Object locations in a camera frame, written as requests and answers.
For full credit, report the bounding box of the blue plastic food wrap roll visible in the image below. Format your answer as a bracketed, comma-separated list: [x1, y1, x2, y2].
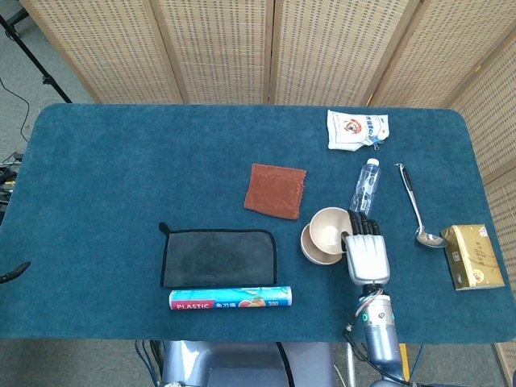
[169, 285, 293, 311]

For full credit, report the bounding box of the black tripod stand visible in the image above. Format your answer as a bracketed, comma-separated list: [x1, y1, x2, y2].
[0, 14, 73, 104]

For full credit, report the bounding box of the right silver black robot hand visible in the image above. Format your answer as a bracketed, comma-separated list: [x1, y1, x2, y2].
[340, 212, 391, 286]

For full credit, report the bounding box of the gold cardboard box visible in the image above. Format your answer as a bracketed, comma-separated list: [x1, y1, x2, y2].
[439, 223, 506, 291]

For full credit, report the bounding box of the woven rattan screen panel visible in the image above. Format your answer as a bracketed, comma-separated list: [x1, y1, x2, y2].
[449, 38, 516, 185]
[268, 0, 424, 107]
[367, 0, 516, 109]
[149, 0, 277, 106]
[19, 0, 187, 105]
[483, 171, 516, 387]

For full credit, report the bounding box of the black torso cable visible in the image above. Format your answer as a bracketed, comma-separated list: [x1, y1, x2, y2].
[276, 341, 293, 387]

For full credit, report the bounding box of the grey cloth with black trim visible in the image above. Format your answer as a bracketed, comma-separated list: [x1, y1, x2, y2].
[158, 221, 278, 289]

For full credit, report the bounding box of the white metal table leg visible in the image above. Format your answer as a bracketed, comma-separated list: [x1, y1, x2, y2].
[345, 342, 358, 387]

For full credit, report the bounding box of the blue plush table cover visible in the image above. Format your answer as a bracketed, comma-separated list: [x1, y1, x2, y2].
[0, 103, 510, 344]

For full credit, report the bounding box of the yellow table leg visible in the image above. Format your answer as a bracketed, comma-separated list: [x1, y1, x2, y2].
[397, 343, 410, 381]

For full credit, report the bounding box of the metal ladle with black grip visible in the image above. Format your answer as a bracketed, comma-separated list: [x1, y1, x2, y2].
[393, 162, 448, 248]

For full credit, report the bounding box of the black equipment with cables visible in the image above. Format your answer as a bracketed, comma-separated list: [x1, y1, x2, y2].
[0, 151, 24, 210]

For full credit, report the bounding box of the black cable bundle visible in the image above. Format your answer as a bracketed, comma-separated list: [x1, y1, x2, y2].
[135, 340, 164, 387]

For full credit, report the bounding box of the white printed plastic bag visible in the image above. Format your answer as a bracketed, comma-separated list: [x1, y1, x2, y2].
[326, 109, 391, 152]

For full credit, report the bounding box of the rust orange folded cloth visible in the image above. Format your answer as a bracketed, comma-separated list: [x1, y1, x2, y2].
[243, 163, 307, 222]

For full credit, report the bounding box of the blue-grey robot torso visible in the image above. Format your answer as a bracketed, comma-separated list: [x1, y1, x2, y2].
[160, 340, 335, 387]

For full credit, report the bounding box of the beige plastic bowl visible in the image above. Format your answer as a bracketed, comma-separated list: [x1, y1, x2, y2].
[300, 223, 347, 266]
[309, 206, 354, 256]

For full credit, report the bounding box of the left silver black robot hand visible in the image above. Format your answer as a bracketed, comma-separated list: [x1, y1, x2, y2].
[0, 261, 31, 285]

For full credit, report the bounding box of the clear plastic water bottle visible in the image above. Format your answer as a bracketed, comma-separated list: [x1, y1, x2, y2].
[348, 157, 381, 217]

